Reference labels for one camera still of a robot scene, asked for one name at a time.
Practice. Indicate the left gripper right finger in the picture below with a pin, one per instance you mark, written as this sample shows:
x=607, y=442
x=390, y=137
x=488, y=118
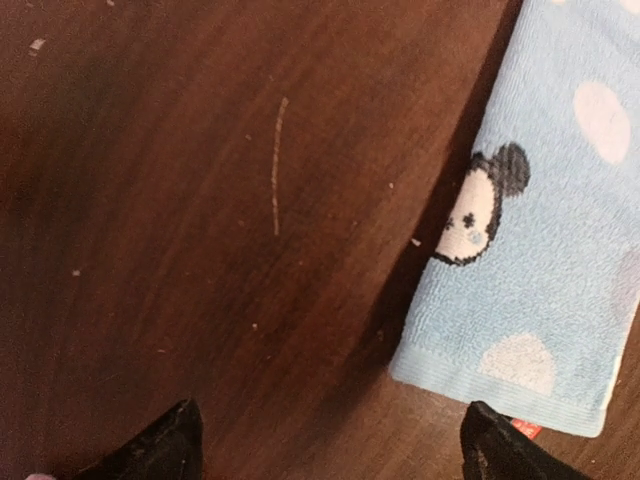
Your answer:
x=493, y=449

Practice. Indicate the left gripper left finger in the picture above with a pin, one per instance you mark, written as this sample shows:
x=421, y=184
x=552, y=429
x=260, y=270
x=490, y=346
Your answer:
x=171, y=447

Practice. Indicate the blue polka dot towel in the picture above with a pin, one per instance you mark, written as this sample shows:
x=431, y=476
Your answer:
x=527, y=301

